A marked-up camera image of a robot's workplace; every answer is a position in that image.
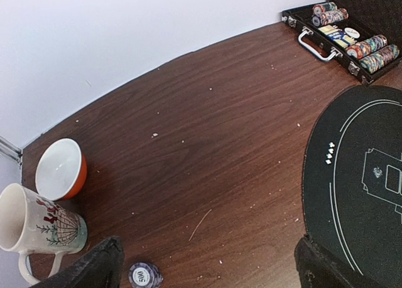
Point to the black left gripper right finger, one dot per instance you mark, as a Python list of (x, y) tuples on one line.
[(317, 267)]

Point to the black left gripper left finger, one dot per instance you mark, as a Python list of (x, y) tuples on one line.
[(100, 267)]

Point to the purple poker chip stack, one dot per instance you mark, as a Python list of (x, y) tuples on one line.
[(145, 275)]

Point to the white floral ceramic mug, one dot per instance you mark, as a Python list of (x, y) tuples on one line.
[(32, 224)]

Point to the round black poker mat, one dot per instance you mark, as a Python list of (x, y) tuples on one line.
[(352, 182)]

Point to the orange white ceramic bowl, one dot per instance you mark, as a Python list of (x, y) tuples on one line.
[(61, 171)]

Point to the poker chip row in case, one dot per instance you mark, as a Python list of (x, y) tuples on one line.
[(324, 7), (364, 48), (380, 58), (330, 17)]

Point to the blue playing card box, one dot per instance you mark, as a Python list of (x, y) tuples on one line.
[(337, 35)]

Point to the white dealer button in case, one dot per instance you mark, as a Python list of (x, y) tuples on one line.
[(352, 32)]

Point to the black poker chip case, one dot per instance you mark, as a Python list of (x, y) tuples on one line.
[(369, 17)]

